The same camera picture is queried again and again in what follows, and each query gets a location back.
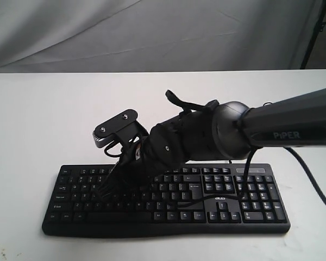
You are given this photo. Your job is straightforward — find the wrist camera with black bracket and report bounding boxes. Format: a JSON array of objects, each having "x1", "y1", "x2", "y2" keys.
[{"x1": 92, "y1": 109, "x2": 149, "y2": 149}]

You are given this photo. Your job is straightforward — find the grey backdrop cloth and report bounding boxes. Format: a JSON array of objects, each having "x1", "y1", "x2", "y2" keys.
[{"x1": 0, "y1": 1, "x2": 323, "y2": 73}]

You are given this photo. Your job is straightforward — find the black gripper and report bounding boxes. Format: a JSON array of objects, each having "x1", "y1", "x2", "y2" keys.
[{"x1": 95, "y1": 138, "x2": 155, "y2": 200}]

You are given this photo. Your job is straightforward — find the black acer keyboard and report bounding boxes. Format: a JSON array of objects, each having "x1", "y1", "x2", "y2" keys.
[{"x1": 42, "y1": 163, "x2": 291, "y2": 238}]

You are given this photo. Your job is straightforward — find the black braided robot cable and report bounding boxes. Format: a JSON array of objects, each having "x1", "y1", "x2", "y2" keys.
[{"x1": 165, "y1": 89, "x2": 326, "y2": 215}]

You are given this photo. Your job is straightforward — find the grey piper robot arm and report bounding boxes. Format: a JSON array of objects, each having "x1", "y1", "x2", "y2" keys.
[{"x1": 93, "y1": 89, "x2": 326, "y2": 200}]

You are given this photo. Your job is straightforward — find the black tripod stand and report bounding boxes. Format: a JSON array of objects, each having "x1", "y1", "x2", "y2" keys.
[{"x1": 300, "y1": 1, "x2": 326, "y2": 70}]

